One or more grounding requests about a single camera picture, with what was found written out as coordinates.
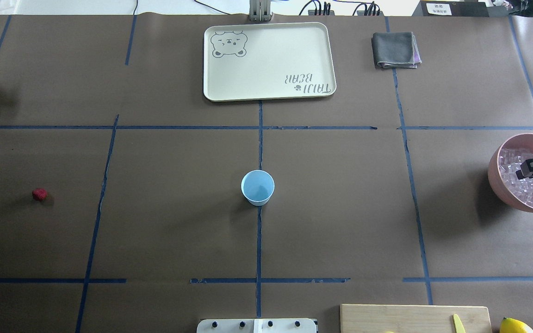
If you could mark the red strawberry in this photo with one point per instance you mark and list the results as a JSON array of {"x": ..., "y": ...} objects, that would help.
[{"x": 39, "y": 194}]

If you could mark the pink bowl of ice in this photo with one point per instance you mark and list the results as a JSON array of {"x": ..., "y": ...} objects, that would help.
[{"x": 516, "y": 193}]

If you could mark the light blue cup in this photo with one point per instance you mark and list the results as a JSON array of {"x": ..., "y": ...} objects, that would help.
[{"x": 257, "y": 187}]

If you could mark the yellow lemon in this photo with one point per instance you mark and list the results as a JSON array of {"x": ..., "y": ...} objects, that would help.
[{"x": 511, "y": 325}]

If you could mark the grey folded cloth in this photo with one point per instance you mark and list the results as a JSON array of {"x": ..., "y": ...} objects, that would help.
[{"x": 396, "y": 50}]

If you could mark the black box with label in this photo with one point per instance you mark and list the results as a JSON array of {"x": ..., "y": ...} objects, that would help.
[{"x": 451, "y": 8}]

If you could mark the bamboo cutting board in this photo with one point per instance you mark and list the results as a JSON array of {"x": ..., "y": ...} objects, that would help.
[{"x": 412, "y": 318}]

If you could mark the cream bear tray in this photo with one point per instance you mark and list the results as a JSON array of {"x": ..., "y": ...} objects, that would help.
[{"x": 268, "y": 61}]

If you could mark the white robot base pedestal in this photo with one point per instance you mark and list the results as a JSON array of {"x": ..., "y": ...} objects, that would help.
[{"x": 258, "y": 325}]

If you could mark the aluminium frame post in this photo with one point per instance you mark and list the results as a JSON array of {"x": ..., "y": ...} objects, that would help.
[{"x": 260, "y": 10}]

